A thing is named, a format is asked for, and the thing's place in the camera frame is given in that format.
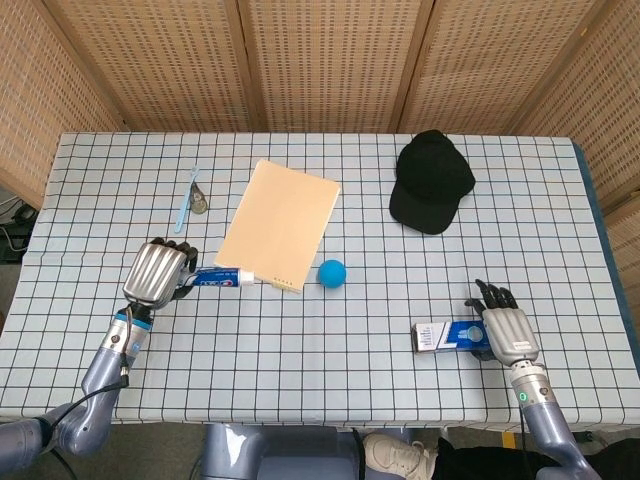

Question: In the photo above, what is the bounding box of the silver and black right hand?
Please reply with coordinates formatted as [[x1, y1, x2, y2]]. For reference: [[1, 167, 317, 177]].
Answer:
[[463, 278, 541, 365]]

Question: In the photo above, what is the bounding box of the silver and black left hand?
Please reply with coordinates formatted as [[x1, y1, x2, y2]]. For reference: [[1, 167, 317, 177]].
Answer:
[[122, 237, 200, 310]]

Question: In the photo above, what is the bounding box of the blue and white toothpaste box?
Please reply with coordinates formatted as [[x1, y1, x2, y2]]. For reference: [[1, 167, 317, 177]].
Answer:
[[411, 318, 494, 355]]

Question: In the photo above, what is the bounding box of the blue and white toothpaste tube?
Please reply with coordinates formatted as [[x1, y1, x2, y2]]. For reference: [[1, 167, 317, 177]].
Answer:
[[191, 267, 256, 290]]

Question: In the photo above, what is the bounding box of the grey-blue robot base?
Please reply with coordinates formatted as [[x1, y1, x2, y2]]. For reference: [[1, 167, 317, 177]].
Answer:
[[192, 423, 369, 480]]

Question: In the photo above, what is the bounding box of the light blue toothbrush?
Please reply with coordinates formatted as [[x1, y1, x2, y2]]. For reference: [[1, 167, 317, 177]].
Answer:
[[174, 167, 201, 235]]

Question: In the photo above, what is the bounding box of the small grey-brown stone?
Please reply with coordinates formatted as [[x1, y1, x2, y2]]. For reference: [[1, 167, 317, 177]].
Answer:
[[190, 183, 210, 215]]

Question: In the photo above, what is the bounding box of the black cloth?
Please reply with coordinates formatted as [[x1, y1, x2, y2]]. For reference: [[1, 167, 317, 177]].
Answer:
[[432, 437, 640, 480]]

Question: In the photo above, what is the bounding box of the tan spiral notebook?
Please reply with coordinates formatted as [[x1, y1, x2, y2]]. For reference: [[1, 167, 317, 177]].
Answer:
[[213, 158, 342, 295]]

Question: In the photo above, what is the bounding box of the black baseball cap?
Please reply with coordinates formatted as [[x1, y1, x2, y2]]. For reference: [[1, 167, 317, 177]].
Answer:
[[388, 129, 476, 237]]

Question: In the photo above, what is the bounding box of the white sneaker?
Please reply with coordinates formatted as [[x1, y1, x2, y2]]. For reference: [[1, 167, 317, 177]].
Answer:
[[362, 432, 439, 480]]

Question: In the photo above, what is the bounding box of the light blue checkered tablecloth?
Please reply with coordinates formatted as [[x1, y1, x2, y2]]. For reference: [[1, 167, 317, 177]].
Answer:
[[0, 130, 640, 430]]

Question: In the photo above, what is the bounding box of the blue ball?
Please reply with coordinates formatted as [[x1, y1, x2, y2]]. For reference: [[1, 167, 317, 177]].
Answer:
[[318, 258, 348, 290]]

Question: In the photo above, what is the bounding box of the woven wooden folding screen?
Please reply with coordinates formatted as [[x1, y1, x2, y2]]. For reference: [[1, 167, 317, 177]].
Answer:
[[0, 0, 640, 321]]

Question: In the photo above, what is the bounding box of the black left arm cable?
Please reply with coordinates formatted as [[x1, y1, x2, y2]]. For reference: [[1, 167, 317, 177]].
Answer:
[[47, 305, 136, 480]]

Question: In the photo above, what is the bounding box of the black power cables bundle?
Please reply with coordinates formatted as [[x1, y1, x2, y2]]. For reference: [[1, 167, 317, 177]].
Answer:
[[0, 194, 36, 251]]

